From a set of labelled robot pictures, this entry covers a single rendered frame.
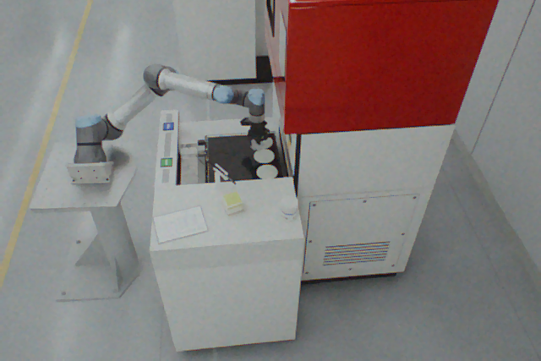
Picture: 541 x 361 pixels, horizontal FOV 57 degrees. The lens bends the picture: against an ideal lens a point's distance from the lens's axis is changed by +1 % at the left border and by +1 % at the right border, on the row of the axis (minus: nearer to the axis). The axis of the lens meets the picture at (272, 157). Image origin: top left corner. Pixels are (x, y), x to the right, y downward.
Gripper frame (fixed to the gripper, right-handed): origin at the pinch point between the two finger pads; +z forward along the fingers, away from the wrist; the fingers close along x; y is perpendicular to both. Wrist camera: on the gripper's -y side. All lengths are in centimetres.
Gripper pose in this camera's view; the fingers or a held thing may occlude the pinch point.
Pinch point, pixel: (254, 147)
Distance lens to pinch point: 247.9
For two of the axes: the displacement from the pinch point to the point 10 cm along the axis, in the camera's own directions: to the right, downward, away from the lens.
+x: 6.8, -5.1, 5.4
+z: -0.1, 7.2, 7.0
